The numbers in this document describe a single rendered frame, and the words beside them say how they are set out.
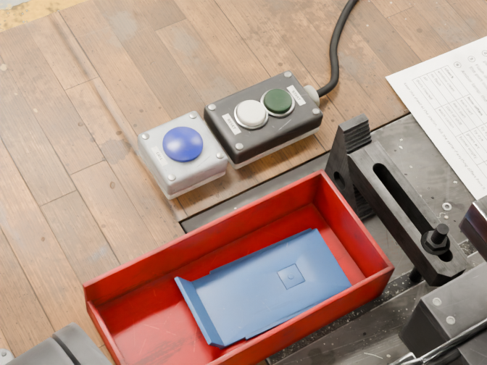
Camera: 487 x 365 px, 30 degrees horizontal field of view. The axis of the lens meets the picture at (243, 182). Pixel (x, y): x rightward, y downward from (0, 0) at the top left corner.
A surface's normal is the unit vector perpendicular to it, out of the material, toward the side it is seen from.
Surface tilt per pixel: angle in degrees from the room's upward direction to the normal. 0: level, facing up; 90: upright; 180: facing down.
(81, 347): 25
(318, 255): 0
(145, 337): 0
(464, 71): 1
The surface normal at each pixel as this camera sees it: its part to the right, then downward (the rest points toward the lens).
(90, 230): 0.08, -0.52
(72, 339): -0.20, -0.79
